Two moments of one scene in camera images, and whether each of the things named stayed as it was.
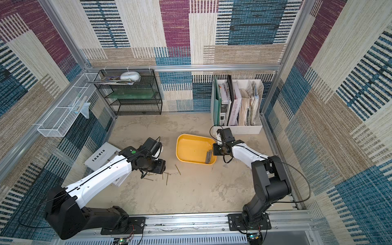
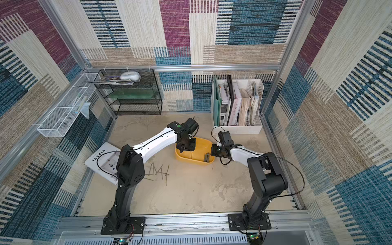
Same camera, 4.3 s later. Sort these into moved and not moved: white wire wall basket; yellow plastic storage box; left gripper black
Moved: left gripper black
Not moved: white wire wall basket; yellow plastic storage box
